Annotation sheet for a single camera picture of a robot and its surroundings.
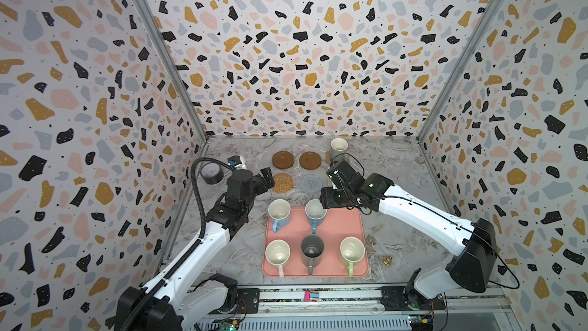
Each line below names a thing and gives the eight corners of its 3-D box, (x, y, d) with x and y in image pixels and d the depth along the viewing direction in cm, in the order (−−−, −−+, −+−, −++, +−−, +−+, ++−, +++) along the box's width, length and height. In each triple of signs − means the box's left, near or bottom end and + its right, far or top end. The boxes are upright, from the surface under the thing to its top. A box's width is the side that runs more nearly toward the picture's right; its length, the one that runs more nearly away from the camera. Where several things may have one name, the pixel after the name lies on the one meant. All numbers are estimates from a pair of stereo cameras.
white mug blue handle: (269, 237, 88) (265, 226, 81) (272, 210, 96) (269, 198, 88) (289, 237, 89) (288, 226, 81) (291, 211, 96) (290, 198, 88)
